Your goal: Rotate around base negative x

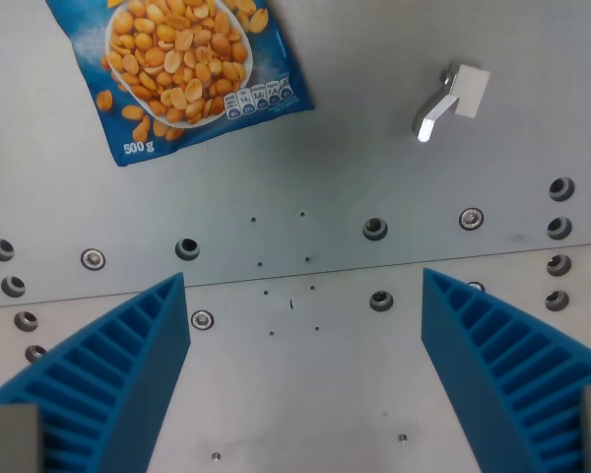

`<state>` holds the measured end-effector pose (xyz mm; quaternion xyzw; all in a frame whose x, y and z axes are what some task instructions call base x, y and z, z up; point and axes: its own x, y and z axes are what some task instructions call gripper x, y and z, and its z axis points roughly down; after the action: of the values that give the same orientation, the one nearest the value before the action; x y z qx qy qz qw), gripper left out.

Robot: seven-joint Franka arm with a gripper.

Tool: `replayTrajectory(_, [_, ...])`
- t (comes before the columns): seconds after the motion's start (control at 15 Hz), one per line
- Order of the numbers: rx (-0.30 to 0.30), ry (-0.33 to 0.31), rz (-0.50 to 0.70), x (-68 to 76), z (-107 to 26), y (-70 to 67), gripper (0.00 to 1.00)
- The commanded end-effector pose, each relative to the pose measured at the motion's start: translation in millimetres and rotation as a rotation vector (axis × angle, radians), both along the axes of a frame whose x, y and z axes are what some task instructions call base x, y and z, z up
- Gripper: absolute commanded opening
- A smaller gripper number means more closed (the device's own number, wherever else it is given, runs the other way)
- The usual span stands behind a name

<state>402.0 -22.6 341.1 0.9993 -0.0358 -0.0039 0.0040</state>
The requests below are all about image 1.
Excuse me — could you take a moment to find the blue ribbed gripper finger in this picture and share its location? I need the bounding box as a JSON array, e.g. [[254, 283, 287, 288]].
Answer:
[[0, 271, 192, 473], [420, 267, 591, 473]]

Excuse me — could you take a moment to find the aluminium block with lever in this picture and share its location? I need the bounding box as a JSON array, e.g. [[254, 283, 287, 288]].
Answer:
[[411, 61, 492, 145]]

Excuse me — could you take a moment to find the blue peanut bag 500 g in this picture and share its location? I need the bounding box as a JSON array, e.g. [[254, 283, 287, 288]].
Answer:
[[44, 0, 317, 169]]

